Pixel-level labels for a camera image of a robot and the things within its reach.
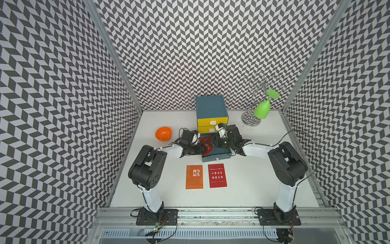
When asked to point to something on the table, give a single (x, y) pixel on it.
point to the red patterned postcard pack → (206, 144)
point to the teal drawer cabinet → (211, 111)
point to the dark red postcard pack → (217, 175)
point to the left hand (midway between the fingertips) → (204, 150)
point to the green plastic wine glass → (262, 110)
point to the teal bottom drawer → (218, 152)
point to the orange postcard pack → (194, 177)
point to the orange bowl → (163, 133)
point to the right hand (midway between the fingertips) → (208, 143)
